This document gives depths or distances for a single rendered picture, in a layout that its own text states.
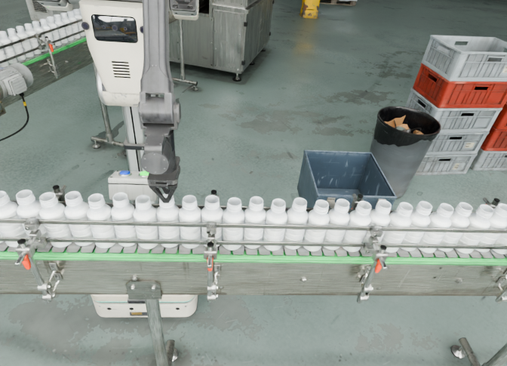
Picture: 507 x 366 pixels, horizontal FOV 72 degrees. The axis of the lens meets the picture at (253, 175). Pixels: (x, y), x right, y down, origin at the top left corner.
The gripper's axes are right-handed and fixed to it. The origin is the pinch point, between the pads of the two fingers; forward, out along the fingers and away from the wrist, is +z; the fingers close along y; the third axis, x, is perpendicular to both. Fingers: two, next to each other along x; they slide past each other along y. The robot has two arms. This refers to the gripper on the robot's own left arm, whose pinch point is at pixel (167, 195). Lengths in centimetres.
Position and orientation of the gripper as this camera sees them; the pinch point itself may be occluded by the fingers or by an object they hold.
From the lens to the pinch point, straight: 93.9
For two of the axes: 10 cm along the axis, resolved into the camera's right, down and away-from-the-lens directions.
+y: -0.5, -6.1, 7.9
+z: -0.8, 7.9, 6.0
